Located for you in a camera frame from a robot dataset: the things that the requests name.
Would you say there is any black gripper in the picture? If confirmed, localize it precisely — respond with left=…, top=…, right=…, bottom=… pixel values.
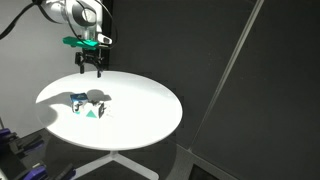
left=74, top=47, right=105, bottom=80

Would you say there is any white teal fabric pouch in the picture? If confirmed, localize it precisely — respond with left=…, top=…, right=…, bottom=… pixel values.
left=82, top=101, right=106, bottom=120

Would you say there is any blue number four block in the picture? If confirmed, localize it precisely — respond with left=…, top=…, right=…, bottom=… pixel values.
left=69, top=92, right=90, bottom=115

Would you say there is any black blue spring clamp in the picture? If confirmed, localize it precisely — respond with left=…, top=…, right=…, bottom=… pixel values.
left=0, top=127, right=45, bottom=157
left=12, top=162, right=76, bottom=180

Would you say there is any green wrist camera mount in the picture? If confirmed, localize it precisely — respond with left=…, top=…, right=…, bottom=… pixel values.
left=62, top=34, right=115, bottom=50

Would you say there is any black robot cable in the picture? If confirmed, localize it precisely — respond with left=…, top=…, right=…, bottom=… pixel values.
left=0, top=0, right=119, bottom=52

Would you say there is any white table pedestal base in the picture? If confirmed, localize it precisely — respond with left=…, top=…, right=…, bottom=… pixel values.
left=71, top=150, right=160, bottom=180

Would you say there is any grey metal partition post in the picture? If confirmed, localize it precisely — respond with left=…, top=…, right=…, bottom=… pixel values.
left=187, top=0, right=266, bottom=153

